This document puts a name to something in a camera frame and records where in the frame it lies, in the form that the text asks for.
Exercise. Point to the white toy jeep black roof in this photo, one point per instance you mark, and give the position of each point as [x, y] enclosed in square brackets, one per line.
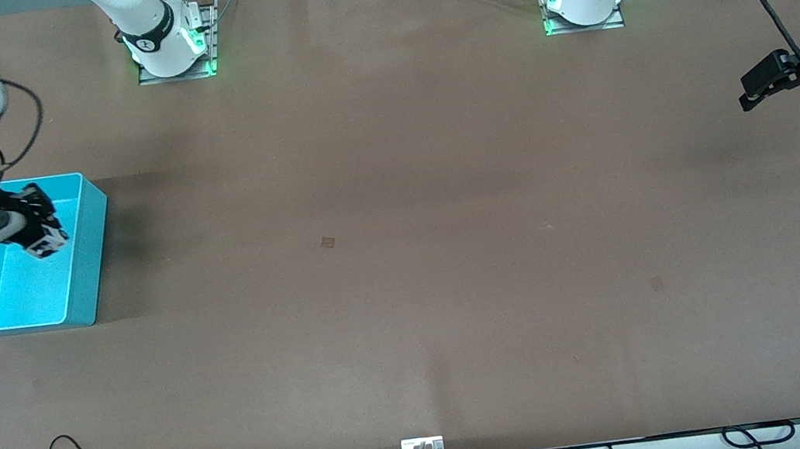
[51, 248]

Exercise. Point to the turquoise plastic bin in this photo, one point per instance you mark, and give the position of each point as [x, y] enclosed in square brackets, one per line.
[11, 299]

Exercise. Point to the brown square tape patch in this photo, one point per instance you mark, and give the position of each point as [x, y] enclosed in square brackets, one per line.
[328, 242]

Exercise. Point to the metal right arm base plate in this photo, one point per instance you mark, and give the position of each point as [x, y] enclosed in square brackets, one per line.
[176, 77]

